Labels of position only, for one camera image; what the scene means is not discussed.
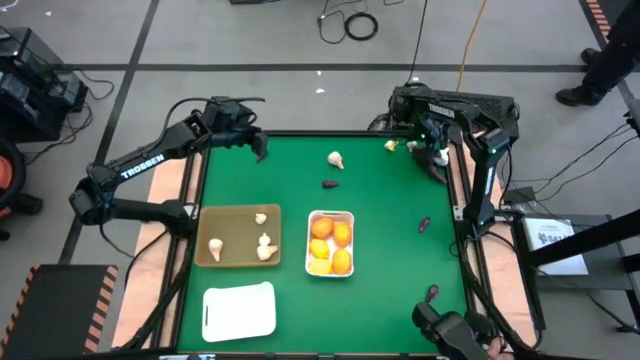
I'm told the white plastic tray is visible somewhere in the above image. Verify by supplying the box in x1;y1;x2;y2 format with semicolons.
201;280;278;344

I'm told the black electronics rack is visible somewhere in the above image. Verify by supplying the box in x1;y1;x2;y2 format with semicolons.
0;25;90;145

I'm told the wooden table side board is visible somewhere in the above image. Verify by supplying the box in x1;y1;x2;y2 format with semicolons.
447;130;539;346
110;149;206;349

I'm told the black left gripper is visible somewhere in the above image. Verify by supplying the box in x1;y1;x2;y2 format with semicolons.
202;113;270;163

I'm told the black hand-held device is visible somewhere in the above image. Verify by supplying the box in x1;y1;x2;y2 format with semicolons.
411;301;501;360

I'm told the deep orange fruit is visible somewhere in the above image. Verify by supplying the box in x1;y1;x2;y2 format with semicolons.
310;216;335;240

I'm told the black table frame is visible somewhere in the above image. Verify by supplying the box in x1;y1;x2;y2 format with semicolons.
112;130;546;360

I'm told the grey side table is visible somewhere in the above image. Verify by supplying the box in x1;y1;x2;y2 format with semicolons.
510;212;640;294

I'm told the person's leg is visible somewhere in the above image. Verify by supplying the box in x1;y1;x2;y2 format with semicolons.
582;0;640;92

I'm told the loose black plug cable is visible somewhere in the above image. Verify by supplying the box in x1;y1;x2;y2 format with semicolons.
316;0;371;45

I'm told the yellow-orange fruit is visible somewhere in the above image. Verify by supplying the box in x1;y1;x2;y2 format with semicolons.
332;221;353;248
331;248;352;276

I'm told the white printed paper sheet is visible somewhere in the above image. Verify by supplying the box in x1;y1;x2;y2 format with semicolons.
522;216;590;277

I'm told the black power adapter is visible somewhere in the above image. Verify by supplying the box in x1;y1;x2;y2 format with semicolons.
502;186;539;206

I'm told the white plastic handled basket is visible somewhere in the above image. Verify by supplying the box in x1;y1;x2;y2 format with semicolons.
304;209;356;279

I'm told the long black floor cable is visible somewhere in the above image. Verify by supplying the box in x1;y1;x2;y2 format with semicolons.
405;0;430;85

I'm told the black diagonal beam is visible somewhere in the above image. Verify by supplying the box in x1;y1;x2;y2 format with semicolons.
524;208;640;270

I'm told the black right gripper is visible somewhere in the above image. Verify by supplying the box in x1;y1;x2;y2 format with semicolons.
407;112;454;159

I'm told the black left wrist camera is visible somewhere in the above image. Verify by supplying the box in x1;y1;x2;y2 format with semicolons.
212;97;254;124

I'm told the orange black round device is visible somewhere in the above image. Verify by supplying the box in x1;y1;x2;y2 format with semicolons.
0;137;27;211

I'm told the person's hand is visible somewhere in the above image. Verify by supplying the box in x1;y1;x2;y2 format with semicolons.
485;335;509;360

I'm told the coiled black cable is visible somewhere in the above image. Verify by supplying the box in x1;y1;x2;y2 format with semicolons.
343;11;380;42

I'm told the yellow floor cable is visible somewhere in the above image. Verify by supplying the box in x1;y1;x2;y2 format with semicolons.
455;0;489;94

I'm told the black caster foot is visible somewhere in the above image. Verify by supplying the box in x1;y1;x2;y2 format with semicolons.
9;193;45;216

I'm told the brown translucent plastic bin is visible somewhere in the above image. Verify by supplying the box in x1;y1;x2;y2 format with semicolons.
193;203;283;269

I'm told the black computer case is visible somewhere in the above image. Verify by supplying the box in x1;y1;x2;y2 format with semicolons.
388;85;520;160

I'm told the black hazard-striped floor platform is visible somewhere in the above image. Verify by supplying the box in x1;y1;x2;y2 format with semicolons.
583;0;614;39
0;263;120;360

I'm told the grey stand part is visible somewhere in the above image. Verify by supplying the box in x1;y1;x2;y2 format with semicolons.
624;97;640;136

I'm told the yellow lemon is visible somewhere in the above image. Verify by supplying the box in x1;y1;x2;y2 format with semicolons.
309;238;331;260
309;257;333;277

